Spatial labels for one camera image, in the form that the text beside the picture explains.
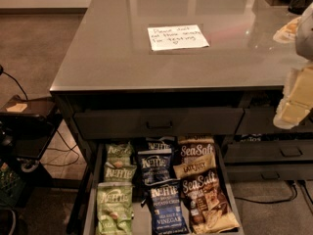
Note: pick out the dark metal drawer cabinet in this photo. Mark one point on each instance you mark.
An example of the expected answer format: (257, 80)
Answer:
(110, 65)

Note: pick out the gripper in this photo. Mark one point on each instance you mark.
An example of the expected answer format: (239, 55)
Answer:
(305, 36)

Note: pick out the brown sea salt bag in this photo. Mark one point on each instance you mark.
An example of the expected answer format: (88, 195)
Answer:
(209, 209)
(195, 158)

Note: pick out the middle right drawer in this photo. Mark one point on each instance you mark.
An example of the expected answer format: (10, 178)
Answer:
(269, 152)

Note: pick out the white handwritten paper note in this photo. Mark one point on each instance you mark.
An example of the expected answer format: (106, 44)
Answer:
(176, 37)

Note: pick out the yellow snack bag on counter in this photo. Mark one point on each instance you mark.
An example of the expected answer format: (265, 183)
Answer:
(286, 34)

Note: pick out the closed top left drawer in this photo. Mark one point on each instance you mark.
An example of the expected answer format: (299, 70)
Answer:
(157, 122)

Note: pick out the blue kettle chip bag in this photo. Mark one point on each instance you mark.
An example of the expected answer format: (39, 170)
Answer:
(155, 165)
(165, 208)
(165, 142)

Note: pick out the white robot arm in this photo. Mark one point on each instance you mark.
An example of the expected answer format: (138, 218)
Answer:
(304, 35)

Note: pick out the bottom right drawer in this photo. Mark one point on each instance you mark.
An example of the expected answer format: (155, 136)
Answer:
(270, 172)

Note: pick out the green kettle chip bag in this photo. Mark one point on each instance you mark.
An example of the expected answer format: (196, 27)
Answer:
(114, 208)
(119, 174)
(119, 154)

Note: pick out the middle green Kettle chip bag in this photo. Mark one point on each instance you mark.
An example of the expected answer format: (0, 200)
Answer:
(119, 174)

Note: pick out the middle brown Sea Salt bag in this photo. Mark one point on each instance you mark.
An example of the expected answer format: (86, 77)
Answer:
(195, 158)

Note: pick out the rear brown snack bag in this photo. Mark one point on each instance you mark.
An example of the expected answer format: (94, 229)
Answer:
(195, 139)

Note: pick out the rear green Kettle chip bag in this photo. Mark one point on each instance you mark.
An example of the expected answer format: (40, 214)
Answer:
(119, 154)

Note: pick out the middle blue Kettle chip bag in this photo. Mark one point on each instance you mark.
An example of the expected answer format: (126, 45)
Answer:
(155, 165)

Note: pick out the front green Kettle chip bag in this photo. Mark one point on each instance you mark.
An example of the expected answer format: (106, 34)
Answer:
(114, 208)

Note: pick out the front brown Sea Salt bag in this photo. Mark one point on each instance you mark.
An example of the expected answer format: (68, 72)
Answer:
(209, 209)

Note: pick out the rear blue Kettle chip bag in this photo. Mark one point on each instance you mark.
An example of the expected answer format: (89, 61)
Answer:
(165, 142)

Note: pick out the front blue Kettle chip bag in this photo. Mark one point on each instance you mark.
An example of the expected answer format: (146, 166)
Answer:
(165, 208)

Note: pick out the open middle drawer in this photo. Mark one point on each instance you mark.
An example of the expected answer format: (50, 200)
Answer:
(142, 221)

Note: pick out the top right drawer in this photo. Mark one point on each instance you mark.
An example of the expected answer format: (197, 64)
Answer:
(260, 121)

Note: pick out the black side stand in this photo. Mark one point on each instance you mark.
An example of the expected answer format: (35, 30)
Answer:
(27, 128)

